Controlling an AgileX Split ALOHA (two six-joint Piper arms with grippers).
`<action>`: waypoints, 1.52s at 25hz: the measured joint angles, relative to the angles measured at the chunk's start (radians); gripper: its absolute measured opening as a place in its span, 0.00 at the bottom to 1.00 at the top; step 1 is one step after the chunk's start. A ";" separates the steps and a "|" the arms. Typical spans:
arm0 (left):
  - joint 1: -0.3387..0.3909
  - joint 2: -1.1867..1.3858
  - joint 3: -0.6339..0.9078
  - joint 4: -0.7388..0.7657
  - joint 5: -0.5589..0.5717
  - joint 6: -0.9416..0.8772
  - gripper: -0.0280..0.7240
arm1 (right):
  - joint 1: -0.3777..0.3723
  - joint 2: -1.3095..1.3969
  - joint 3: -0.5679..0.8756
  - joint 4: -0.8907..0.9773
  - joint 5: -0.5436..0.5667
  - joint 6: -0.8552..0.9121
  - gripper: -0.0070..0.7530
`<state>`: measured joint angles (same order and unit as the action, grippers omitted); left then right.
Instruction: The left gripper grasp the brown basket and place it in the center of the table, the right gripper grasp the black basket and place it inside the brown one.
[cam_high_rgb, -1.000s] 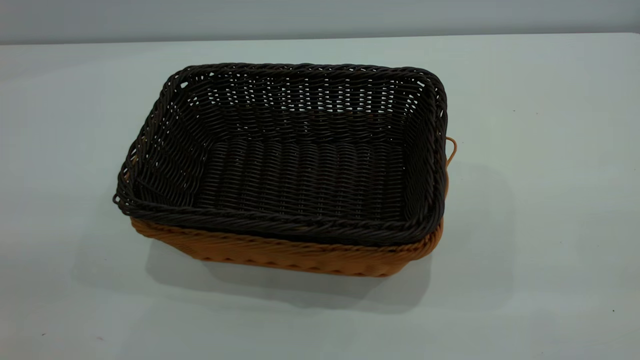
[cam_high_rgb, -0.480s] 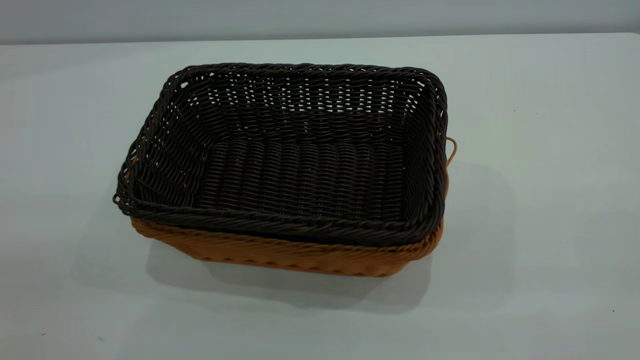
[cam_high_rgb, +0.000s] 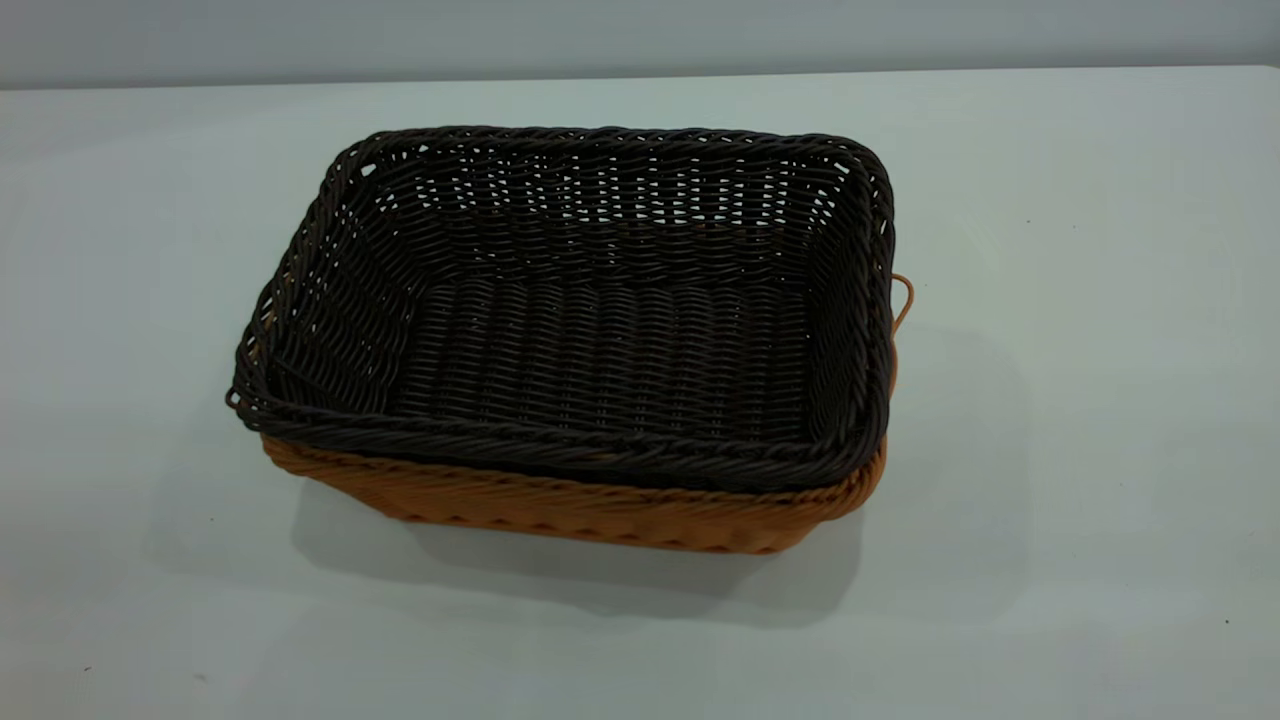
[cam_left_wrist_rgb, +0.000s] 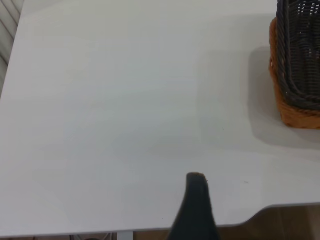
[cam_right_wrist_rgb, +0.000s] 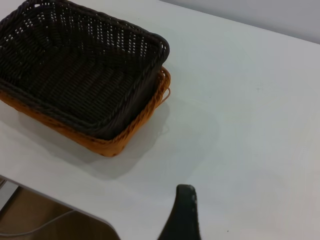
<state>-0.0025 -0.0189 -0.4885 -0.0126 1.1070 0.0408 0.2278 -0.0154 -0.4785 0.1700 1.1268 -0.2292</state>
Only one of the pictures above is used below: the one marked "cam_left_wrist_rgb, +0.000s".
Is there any light brown wicker basket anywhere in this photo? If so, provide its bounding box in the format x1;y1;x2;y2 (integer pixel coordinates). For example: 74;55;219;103
268;17;320;130

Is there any dark brown wicker basket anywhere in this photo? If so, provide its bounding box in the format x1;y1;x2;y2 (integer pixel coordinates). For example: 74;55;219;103
276;0;320;111

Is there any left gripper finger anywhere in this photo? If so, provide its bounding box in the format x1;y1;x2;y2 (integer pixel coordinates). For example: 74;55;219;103
166;172;222;240

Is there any white slatted panel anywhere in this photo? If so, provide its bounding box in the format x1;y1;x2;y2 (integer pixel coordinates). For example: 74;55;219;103
0;0;26;97

